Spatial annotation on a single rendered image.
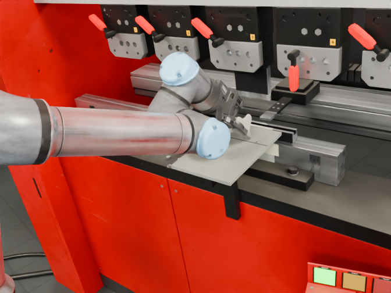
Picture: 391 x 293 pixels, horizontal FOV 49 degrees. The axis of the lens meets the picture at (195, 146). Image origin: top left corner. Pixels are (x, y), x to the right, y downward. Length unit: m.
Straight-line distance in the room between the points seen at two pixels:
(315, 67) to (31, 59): 1.05
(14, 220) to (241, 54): 2.16
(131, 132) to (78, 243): 1.38
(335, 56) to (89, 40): 1.11
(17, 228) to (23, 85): 1.37
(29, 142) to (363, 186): 0.86
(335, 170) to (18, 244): 2.02
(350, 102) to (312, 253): 0.48
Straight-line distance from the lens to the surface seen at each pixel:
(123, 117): 0.69
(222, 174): 1.03
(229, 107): 1.04
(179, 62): 0.89
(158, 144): 0.72
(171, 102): 0.89
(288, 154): 1.19
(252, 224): 1.24
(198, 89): 0.92
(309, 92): 1.37
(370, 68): 0.99
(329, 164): 1.15
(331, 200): 1.14
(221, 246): 1.39
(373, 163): 2.91
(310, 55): 1.03
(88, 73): 1.84
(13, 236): 2.82
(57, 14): 1.75
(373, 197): 1.16
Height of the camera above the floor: 1.57
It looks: 30 degrees down
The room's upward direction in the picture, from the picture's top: 9 degrees counter-clockwise
